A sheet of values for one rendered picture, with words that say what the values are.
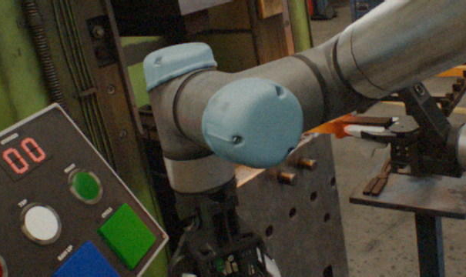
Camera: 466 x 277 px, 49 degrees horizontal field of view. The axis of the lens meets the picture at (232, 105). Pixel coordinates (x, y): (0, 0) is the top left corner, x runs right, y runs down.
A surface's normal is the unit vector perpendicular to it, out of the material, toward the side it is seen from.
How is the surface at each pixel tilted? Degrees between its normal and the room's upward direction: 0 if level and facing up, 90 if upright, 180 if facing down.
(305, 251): 90
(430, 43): 110
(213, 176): 91
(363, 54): 86
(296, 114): 90
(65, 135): 60
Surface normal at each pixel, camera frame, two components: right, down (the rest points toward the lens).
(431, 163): -0.68, 0.35
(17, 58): 0.71, 0.08
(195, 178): -0.04, 0.31
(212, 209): 0.40, 0.20
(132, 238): 0.72, -0.53
